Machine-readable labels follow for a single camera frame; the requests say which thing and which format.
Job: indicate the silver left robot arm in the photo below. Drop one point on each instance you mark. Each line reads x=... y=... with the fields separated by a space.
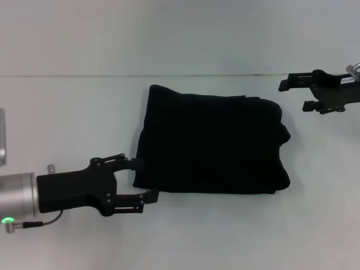
x=17 y=197

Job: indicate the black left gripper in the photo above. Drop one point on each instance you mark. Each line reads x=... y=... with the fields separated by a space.
x=76 y=191

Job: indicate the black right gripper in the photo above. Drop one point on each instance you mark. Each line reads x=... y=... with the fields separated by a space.
x=334 y=90

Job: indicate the black shirt with FREE print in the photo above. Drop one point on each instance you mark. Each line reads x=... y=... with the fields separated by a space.
x=211 y=140

